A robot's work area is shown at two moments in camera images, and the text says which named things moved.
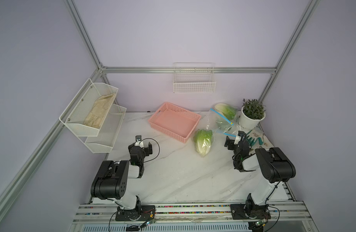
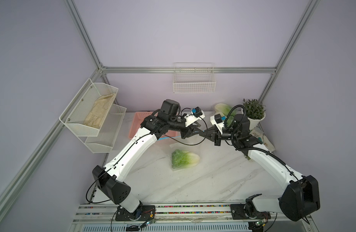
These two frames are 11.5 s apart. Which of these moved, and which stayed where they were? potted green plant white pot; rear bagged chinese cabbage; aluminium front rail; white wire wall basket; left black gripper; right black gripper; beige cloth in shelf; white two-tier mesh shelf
Moved: left black gripper; right black gripper
Stayed: beige cloth in shelf; rear bagged chinese cabbage; potted green plant white pot; white wire wall basket; aluminium front rail; white two-tier mesh shelf
